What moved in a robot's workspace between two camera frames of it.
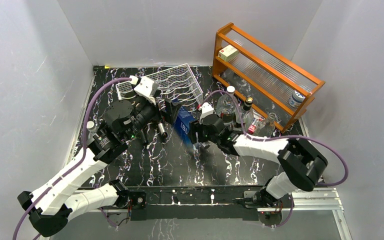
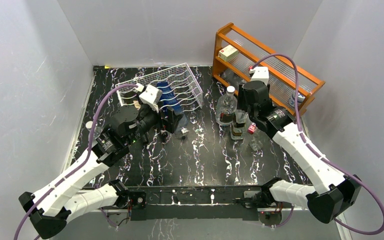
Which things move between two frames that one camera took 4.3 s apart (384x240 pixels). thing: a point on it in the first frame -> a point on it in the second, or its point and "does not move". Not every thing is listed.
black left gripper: [171, 110] does not move
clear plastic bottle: [227, 106] does not move
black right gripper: [195, 126] -> [241, 101]
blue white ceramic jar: [296, 99] does not move
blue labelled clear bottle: [182, 125] -> [168, 99]
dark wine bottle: [163, 133] does not move
